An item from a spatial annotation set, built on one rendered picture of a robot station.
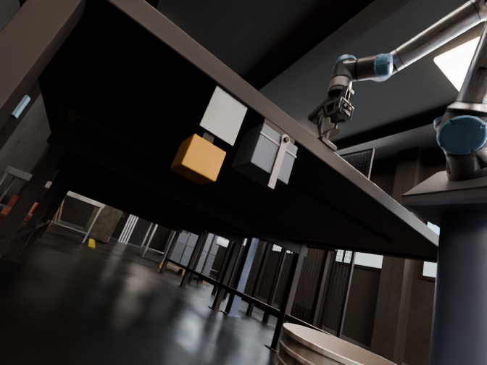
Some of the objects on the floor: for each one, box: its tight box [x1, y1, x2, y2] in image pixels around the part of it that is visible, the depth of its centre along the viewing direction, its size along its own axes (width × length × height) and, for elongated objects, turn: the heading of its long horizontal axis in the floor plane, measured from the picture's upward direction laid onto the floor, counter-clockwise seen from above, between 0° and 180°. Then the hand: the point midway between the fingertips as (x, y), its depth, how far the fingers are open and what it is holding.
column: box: [409, 197, 487, 365], centre depth 73 cm, size 38×38×87 cm
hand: (322, 141), depth 89 cm, fingers closed
